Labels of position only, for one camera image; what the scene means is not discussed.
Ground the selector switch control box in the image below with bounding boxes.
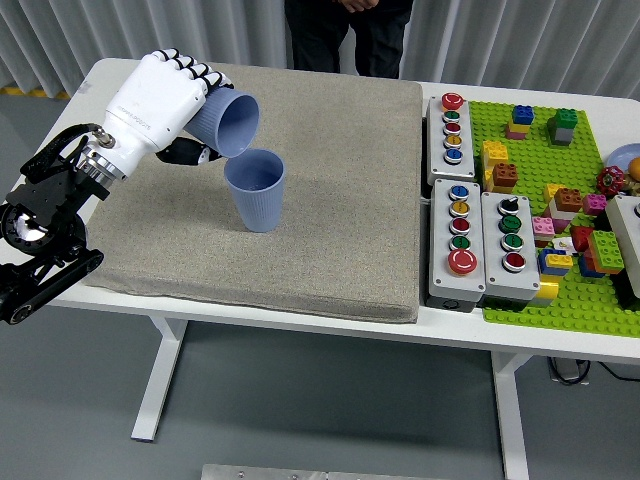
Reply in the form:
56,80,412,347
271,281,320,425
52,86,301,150
480,190,542,307

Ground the long five-button control box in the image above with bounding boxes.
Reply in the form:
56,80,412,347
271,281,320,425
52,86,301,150
425,92,476,185

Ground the grey-brown cushion mat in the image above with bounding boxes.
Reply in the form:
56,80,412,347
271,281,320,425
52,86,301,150
82,59,424,324

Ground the magenta toy block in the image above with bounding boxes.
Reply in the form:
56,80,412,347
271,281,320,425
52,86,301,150
581,193,608,217

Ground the green toy block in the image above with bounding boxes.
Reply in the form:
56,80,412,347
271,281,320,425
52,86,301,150
553,108,580,131

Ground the grey toy block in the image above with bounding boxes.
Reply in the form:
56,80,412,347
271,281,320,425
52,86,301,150
546,117,574,148

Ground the black power cable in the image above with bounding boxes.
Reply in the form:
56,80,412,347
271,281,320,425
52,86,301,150
597,359,640,384

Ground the white table leg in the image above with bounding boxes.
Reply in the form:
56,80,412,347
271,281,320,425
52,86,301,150
130,315,190,444
489,349,535,480

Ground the green tilted block stack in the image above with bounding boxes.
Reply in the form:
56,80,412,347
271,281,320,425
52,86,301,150
586,229,626,276

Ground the blue ribbed plastic cup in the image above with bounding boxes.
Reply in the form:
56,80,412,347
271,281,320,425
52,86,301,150
223,148,287,234
184,88,262,160

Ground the green studded baseplate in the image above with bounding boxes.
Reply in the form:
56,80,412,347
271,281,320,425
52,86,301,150
467,99,640,339

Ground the red valve wheel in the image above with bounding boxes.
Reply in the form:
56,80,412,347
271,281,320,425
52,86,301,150
597,166,626,196

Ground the red toy block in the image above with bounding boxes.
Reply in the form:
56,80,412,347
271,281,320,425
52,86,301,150
569,225,596,253

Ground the light blue plate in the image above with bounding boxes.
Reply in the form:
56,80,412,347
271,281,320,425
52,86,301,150
606,143,640,174

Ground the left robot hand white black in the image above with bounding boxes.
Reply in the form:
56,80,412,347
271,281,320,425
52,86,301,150
84,48,235,180

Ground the yellow toy cylinder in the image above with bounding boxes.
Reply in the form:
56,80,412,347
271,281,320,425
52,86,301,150
528,277,560,308

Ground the white control box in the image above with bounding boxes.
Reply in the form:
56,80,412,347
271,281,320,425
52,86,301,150
603,193,640,300

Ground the grey power adapter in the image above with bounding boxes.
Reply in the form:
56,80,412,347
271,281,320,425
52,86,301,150
547,355,591,386

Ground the wide five-button control box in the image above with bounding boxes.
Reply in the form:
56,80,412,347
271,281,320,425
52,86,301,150
428,178,487,314

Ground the brown toy block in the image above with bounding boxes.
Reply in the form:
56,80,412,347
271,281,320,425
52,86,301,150
553,187,584,214
491,162,519,194

